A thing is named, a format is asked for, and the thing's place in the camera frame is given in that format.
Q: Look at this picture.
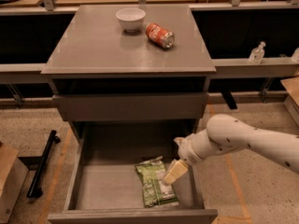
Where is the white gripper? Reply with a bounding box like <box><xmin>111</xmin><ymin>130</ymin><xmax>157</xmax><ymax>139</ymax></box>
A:
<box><xmin>163</xmin><ymin>133</ymin><xmax>208</xmax><ymax>186</ymax></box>

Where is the green jalapeno chip bag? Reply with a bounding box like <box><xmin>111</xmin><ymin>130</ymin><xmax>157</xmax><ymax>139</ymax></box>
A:
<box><xmin>135</xmin><ymin>156</ymin><xmax>178</xmax><ymax>208</ymax></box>

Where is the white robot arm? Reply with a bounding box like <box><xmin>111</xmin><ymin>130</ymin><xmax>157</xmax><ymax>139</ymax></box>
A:
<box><xmin>163</xmin><ymin>114</ymin><xmax>299</xmax><ymax>185</ymax></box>

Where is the closed grey top drawer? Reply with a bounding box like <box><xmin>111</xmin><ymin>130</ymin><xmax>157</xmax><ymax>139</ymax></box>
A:
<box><xmin>53</xmin><ymin>92</ymin><xmax>207</xmax><ymax>121</ymax></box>

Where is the open grey middle drawer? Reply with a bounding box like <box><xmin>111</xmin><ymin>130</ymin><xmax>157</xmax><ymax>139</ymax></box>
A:
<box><xmin>48</xmin><ymin>120</ymin><xmax>218</xmax><ymax>224</ymax></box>

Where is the grey drawer cabinet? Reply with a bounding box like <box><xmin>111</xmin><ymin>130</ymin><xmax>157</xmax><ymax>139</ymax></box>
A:
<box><xmin>47</xmin><ymin>4</ymin><xmax>211</xmax><ymax>138</ymax></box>

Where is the clear plastic bottle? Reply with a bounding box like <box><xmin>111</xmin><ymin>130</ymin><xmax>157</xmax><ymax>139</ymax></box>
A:
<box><xmin>249</xmin><ymin>41</ymin><xmax>266</xmax><ymax>64</ymax></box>

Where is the red soda can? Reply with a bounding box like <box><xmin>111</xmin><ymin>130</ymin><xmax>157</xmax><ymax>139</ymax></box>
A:
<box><xmin>146</xmin><ymin>22</ymin><xmax>175</xmax><ymax>49</ymax></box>

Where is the wooden box right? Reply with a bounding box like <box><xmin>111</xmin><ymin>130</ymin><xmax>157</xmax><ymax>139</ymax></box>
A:
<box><xmin>281</xmin><ymin>77</ymin><xmax>299</xmax><ymax>126</ymax></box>

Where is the black metal bar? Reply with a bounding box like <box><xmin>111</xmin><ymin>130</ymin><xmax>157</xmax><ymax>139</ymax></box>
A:
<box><xmin>26</xmin><ymin>130</ymin><xmax>61</xmax><ymax>198</ymax></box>

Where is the white ceramic bowl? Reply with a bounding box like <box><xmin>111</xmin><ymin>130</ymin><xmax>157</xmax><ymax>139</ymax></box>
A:
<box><xmin>116</xmin><ymin>7</ymin><xmax>146</xmax><ymax>32</ymax></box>

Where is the brown cardboard box left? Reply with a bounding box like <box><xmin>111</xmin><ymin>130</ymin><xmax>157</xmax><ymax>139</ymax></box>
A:
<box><xmin>0</xmin><ymin>144</ymin><xmax>28</xmax><ymax>224</ymax></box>

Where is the grey metal rail shelf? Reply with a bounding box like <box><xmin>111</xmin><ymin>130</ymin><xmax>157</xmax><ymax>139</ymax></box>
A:
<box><xmin>0</xmin><ymin>57</ymin><xmax>299</xmax><ymax>84</ymax></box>

